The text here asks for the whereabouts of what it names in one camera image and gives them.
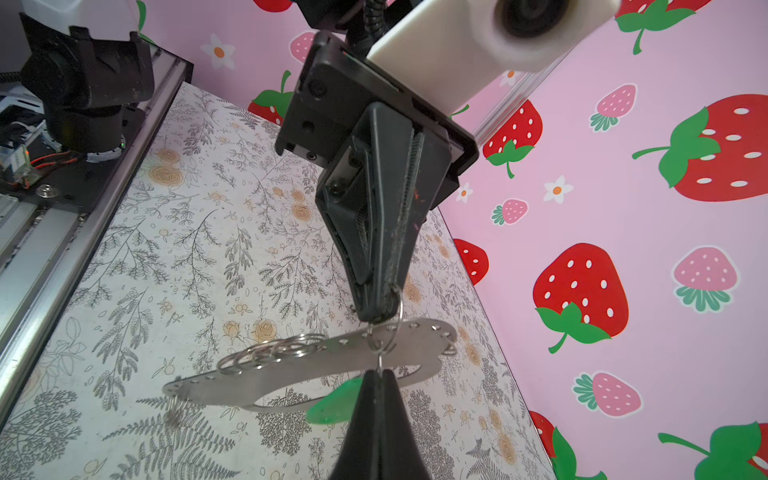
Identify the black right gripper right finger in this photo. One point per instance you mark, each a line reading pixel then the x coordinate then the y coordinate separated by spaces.
pixel 399 456

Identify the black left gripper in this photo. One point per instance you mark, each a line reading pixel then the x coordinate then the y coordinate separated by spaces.
pixel 406 172

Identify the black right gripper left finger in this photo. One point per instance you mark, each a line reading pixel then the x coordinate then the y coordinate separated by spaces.
pixel 360 457

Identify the green plastic key tag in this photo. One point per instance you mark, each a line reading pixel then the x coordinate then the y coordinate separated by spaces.
pixel 338 406

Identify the metal key holder plate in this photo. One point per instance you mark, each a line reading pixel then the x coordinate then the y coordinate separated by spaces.
pixel 420 346

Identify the silver split keyring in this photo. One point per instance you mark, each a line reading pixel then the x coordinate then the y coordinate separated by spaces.
pixel 381 338

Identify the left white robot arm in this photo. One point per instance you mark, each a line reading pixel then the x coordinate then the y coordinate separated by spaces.
pixel 88 62

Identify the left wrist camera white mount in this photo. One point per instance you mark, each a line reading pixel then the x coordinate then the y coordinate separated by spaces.
pixel 448 51

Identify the aluminium corner frame post right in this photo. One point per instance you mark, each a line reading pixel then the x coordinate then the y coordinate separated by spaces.
pixel 512 101

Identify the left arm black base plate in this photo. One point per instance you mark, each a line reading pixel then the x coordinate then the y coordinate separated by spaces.
pixel 37 170

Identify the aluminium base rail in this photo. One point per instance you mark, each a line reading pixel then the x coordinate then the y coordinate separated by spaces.
pixel 45 251

